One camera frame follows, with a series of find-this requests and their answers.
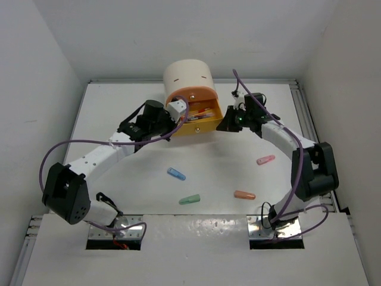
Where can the metal mounting plate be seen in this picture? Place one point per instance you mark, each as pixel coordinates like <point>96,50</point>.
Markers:
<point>130,227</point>
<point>259,229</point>

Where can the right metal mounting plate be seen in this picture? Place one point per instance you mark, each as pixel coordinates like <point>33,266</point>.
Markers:
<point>259,229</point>

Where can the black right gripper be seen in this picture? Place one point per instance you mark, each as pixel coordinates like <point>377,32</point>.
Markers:
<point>227,124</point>

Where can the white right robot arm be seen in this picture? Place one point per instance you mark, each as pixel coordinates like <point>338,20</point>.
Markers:
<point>313,171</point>

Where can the cream drawer cabinet shell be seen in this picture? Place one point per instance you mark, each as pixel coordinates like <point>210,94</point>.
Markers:
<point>186,73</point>

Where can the orange correction tape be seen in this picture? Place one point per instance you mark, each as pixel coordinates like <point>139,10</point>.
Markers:
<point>244,195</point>

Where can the white front shelf board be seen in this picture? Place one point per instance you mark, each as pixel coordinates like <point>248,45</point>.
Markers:
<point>195,250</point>

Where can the blue correction tape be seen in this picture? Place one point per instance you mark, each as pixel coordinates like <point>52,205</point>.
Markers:
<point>176,174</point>

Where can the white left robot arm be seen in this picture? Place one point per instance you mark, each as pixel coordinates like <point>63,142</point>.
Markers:
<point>66,189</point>

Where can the pink correction tape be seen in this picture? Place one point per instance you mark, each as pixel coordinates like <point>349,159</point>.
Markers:
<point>266,159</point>

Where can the orange top drawer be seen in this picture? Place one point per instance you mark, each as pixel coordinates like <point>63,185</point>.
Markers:
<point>194,93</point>

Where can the red pen clear clip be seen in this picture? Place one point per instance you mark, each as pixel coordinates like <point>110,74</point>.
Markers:
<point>200,112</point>

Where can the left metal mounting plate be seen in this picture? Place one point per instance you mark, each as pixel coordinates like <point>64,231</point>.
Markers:
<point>130,227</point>

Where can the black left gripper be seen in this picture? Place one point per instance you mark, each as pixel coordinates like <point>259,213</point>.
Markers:
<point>172,124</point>

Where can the yellow drawer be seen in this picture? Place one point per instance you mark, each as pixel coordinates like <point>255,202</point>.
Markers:
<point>203,125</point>

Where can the green correction tape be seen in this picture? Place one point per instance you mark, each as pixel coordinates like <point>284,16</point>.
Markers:
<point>190,199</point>

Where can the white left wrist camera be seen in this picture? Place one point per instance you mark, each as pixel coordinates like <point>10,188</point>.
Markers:
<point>176,109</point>

